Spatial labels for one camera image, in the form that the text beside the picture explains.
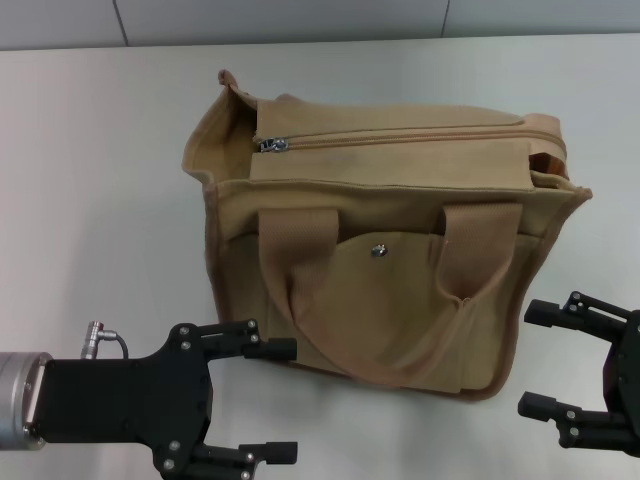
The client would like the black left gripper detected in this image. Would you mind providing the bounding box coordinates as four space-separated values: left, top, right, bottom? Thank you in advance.
29 319 300 480

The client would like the khaki canvas food bag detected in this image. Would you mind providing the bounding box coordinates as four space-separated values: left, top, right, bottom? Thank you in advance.
180 68 594 402

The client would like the left arm metal plug cable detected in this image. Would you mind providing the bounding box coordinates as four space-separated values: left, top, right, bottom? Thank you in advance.
79 322 130 360

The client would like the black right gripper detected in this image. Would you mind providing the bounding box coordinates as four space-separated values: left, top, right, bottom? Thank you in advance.
517 290 640 454

